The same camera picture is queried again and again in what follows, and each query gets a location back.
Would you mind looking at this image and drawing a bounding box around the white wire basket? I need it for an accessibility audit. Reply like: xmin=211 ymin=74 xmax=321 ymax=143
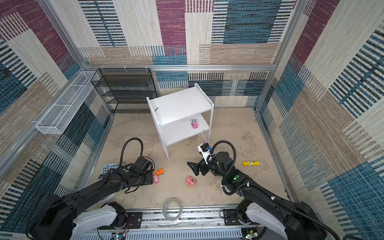
xmin=36 ymin=71 xmax=95 ymax=135

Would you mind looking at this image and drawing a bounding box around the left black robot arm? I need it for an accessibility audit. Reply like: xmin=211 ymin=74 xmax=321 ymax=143
xmin=26 ymin=155 xmax=155 ymax=240

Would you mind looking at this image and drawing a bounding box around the orange toy car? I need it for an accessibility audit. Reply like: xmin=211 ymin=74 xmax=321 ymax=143
xmin=154 ymin=169 xmax=164 ymax=176

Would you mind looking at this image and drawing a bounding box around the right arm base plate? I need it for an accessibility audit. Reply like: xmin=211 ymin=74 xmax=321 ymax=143
xmin=219 ymin=209 xmax=257 ymax=226

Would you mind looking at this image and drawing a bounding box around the pink pig toy left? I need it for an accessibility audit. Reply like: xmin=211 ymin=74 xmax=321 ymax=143
xmin=153 ymin=175 xmax=160 ymax=184

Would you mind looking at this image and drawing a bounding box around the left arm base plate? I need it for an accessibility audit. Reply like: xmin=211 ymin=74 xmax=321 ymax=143
xmin=99 ymin=212 xmax=143 ymax=231

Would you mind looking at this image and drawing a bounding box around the pink toy truck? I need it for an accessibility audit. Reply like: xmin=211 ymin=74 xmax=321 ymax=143
xmin=191 ymin=119 xmax=199 ymax=129

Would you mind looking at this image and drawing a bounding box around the black wire rack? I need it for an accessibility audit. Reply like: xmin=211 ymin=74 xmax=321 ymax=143
xmin=91 ymin=68 xmax=158 ymax=114

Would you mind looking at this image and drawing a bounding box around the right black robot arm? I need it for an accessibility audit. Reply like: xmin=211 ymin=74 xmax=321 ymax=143
xmin=187 ymin=140 xmax=340 ymax=240

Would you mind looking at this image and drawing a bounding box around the yellow tube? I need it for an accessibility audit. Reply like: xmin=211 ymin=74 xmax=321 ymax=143
xmin=242 ymin=161 xmax=260 ymax=166

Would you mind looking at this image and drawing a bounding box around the clear tape roll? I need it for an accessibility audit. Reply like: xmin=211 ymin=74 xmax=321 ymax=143
xmin=162 ymin=198 xmax=183 ymax=222

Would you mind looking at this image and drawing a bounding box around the white two-tier shelf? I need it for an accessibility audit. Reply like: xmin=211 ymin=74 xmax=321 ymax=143
xmin=147 ymin=83 xmax=215 ymax=159

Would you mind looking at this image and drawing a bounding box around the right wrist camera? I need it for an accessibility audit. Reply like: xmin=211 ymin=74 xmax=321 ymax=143
xmin=198 ymin=143 xmax=214 ymax=165

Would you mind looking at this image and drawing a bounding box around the treehouse book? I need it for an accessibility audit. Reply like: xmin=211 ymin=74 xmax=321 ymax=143
xmin=98 ymin=163 xmax=119 ymax=180

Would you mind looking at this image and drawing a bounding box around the pink bear donut toy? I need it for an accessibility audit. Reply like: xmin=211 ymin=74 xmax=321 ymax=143
xmin=186 ymin=176 xmax=197 ymax=187

